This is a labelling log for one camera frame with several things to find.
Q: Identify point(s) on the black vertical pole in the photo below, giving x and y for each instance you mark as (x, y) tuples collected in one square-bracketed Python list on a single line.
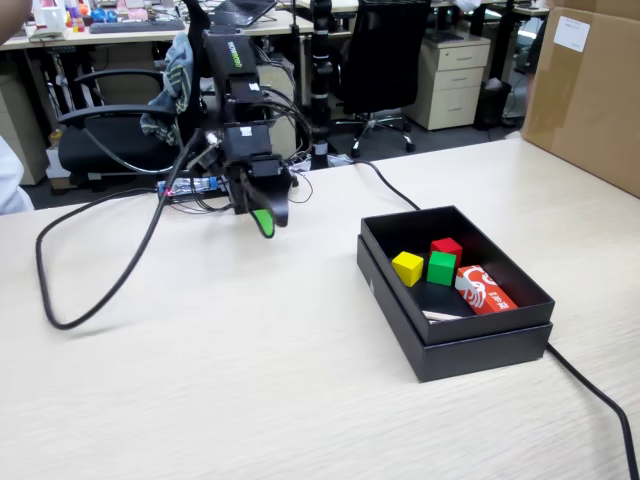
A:
[(320, 85)]

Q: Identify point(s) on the controller circuit board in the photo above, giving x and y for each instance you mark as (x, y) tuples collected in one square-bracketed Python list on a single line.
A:
[(190, 187)]

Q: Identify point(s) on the large cardboard box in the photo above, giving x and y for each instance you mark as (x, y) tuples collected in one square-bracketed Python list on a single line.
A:
[(590, 95)]

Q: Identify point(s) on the green cube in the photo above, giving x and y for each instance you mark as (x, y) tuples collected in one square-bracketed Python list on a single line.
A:
[(441, 270)]

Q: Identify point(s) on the yellow cube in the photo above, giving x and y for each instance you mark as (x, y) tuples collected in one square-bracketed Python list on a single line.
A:
[(407, 267)]

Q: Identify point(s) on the black office chair with armrests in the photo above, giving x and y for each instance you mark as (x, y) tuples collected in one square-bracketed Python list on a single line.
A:
[(115, 145)]

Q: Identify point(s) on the beige drawer pedestal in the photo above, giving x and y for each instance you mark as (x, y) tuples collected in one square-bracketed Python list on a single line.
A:
[(450, 85), (282, 80)]

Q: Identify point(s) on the black open box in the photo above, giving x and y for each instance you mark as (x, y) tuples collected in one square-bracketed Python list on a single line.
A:
[(480, 357)]

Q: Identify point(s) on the black trash bin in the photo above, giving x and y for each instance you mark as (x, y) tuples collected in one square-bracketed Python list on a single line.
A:
[(492, 105)]

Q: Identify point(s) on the person white shirt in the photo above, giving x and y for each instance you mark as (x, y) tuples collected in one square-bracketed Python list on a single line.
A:
[(11, 180)]

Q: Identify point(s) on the striped grey cloth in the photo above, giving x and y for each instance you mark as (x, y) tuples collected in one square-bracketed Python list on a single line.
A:
[(175, 85)]

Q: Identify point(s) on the black keyboard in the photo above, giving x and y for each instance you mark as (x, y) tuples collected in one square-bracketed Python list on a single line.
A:
[(135, 26)]

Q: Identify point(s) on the white desk phone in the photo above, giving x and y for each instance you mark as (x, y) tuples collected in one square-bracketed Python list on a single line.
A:
[(50, 22)]

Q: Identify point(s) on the beige office desk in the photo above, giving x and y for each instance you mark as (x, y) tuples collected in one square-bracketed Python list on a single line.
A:
[(150, 37)]

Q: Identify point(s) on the black mesh office chair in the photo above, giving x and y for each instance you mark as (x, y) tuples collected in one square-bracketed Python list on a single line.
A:
[(385, 60)]

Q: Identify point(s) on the red cube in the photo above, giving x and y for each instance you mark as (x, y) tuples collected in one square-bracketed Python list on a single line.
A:
[(446, 245)]

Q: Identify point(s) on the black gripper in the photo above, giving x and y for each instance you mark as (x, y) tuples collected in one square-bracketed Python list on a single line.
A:
[(250, 150)]

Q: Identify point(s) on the beige cabinet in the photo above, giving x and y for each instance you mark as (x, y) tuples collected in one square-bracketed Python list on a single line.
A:
[(17, 135)]

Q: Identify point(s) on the orange printed carton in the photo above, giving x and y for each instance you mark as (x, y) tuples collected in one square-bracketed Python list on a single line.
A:
[(485, 292)]

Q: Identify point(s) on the black laptop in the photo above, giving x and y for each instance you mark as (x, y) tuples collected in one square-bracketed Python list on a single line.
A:
[(240, 12)]

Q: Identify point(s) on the person forearm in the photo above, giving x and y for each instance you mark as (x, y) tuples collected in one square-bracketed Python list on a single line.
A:
[(12, 20)]

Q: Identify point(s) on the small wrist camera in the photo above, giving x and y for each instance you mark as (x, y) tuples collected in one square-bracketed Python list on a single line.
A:
[(212, 147)]

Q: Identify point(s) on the blue toy balls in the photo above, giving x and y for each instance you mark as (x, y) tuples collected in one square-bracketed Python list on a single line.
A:
[(104, 16)]

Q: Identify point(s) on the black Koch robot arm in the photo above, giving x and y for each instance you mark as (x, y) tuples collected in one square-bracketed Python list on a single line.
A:
[(235, 65)]

